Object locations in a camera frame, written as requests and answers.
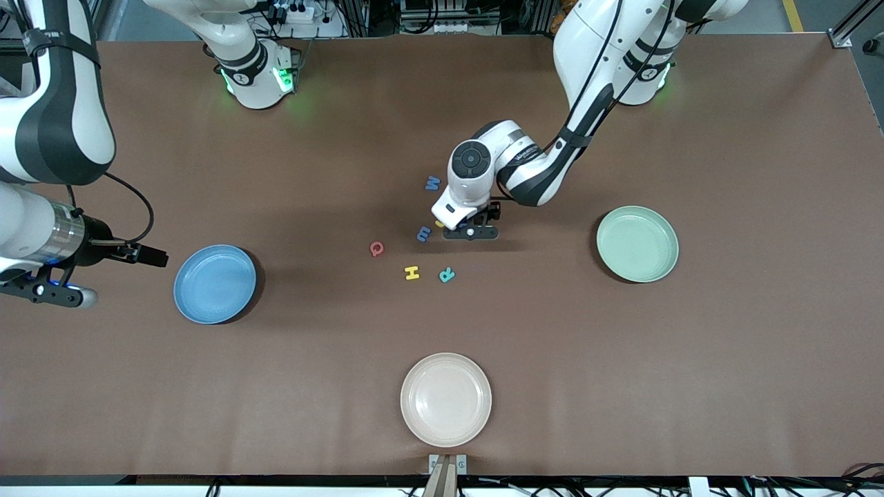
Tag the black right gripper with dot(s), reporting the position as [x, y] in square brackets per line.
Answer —
[99, 248]

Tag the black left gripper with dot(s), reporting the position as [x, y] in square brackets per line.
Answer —
[493, 215]

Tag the teal uppercase letter R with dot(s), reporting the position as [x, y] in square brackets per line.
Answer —
[446, 276]

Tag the yellow uppercase letter H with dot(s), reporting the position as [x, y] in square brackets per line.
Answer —
[412, 273]

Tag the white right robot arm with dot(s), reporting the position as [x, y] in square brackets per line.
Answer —
[48, 138]

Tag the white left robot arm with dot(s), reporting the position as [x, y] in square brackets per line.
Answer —
[594, 55]

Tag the blue uppercase letter W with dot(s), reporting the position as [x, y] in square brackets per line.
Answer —
[433, 183]

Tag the blue lowercase letter m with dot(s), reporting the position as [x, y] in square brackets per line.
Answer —
[423, 234]

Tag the blue plate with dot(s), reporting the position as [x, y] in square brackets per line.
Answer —
[214, 284]

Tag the red uppercase letter Q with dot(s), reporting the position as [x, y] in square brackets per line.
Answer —
[373, 252]

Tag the green plate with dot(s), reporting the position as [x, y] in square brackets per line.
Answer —
[637, 244]

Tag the beige plate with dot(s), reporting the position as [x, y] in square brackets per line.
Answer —
[446, 400]

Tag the equipment rack shelf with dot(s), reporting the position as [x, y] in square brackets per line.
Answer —
[449, 21]

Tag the brown table mat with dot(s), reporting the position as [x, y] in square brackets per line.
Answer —
[621, 379]

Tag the white power strip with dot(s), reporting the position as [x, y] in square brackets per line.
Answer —
[297, 12]

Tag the white tag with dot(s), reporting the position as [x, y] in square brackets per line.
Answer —
[698, 486]

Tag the black caster wheel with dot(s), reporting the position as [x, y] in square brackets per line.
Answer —
[874, 47]

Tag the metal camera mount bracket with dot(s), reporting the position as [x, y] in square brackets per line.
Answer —
[447, 469]

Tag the aluminium frame profile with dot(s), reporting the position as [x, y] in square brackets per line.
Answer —
[844, 31]

